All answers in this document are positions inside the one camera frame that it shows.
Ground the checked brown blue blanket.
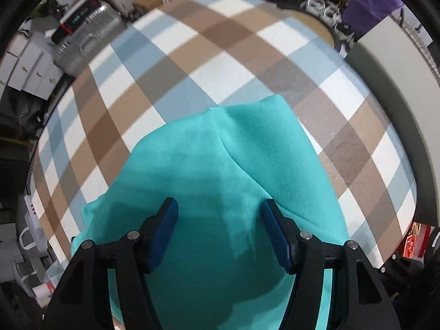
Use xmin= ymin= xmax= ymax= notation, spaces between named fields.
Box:
xmin=32 ymin=0 xmax=418 ymax=272

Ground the silver suitcase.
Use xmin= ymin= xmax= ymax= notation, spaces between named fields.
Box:
xmin=53 ymin=0 xmax=126 ymax=76

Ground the purple cloth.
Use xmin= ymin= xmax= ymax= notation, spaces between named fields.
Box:
xmin=342 ymin=0 xmax=404 ymax=42

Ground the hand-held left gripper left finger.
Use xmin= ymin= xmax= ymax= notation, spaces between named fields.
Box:
xmin=41 ymin=197 xmax=179 ymax=330

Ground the white drawer cabinet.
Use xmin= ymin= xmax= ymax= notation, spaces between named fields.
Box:
xmin=0 ymin=36 xmax=64 ymax=100

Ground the teal jacket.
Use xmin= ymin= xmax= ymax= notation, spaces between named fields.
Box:
xmin=70 ymin=95 xmax=351 ymax=330

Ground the grey mattress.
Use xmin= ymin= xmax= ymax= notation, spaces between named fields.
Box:
xmin=345 ymin=15 xmax=440 ymax=227

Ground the red gift bag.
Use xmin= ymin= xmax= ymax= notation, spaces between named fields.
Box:
xmin=399 ymin=222 xmax=432 ymax=260

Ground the white paper bag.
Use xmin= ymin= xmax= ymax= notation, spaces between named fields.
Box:
xmin=19 ymin=194 xmax=49 ymax=251

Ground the cardboard box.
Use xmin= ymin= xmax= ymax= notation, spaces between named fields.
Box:
xmin=132 ymin=0 xmax=172 ymax=11

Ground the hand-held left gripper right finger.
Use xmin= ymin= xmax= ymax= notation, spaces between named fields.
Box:
xmin=262 ymin=199 xmax=401 ymax=330

